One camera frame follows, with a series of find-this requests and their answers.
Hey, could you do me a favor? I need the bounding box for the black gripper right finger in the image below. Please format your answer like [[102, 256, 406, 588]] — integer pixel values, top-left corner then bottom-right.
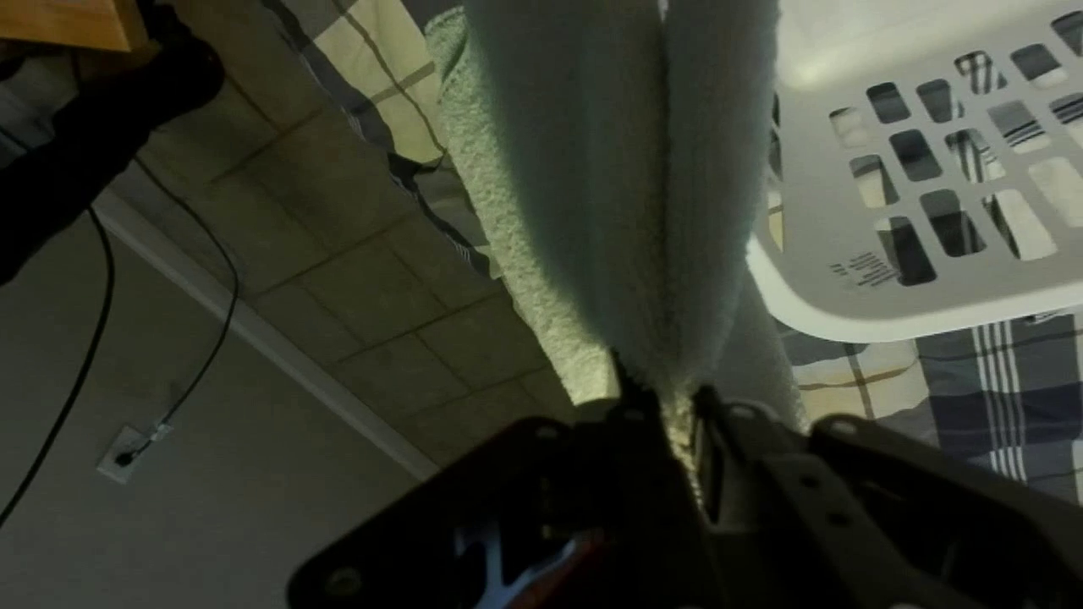
[[687, 382, 1083, 609]]

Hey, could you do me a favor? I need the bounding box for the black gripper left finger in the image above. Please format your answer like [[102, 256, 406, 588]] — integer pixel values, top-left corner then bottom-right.
[[285, 349, 724, 609]]

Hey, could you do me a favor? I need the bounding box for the white terry towel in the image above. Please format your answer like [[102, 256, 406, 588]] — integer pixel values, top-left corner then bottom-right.
[[424, 0, 810, 435]]

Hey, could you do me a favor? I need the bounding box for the white plastic laundry basket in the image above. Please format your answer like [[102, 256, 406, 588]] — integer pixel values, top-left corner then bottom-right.
[[740, 0, 1083, 349]]

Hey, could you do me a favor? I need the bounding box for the white baseboard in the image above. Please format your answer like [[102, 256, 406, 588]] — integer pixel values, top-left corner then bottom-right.
[[88, 182, 444, 484]]

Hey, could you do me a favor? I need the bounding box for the black bulky object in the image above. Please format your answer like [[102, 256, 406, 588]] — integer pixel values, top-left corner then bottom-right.
[[0, 0, 229, 285]]

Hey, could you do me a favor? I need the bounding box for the wooden dresser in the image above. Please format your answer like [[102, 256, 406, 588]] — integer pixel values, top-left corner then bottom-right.
[[0, 0, 157, 58]]

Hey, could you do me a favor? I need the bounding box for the thin black power cord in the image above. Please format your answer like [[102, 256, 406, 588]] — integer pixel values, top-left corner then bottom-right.
[[0, 206, 118, 534], [133, 149, 242, 446]]

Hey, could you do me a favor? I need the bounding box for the white wall outlet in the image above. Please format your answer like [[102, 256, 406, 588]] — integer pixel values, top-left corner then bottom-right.
[[95, 419, 175, 488]]

